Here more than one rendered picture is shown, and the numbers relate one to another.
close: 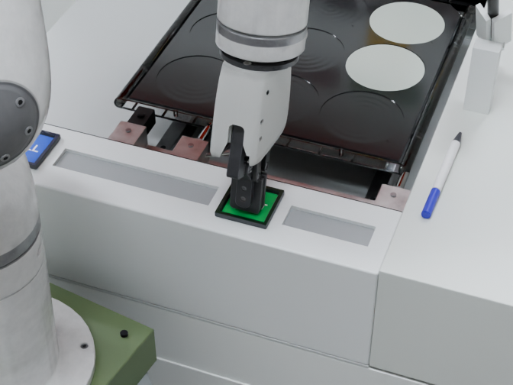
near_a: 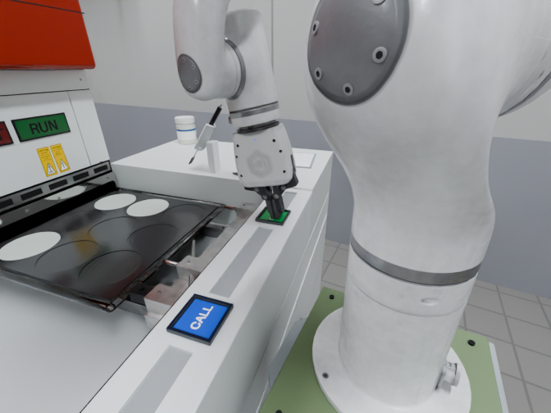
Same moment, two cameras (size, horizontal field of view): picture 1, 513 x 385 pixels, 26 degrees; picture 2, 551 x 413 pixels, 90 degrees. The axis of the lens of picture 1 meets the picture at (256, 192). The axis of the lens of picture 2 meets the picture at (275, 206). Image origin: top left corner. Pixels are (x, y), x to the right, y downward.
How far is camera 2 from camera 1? 1.10 m
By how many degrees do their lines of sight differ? 73
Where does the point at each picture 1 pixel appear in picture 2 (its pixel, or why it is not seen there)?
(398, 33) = (122, 203)
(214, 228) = (292, 225)
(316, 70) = (136, 224)
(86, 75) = not seen: outside the picture
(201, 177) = (250, 231)
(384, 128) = (194, 208)
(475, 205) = not seen: hidden behind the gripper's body
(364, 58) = (136, 211)
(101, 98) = (39, 366)
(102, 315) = (319, 309)
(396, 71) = (153, 204)
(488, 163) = not seen: hidden behind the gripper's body
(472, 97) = (216, 165)
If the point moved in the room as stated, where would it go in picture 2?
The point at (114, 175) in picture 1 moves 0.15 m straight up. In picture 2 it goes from (242, 265) to (235, 172)
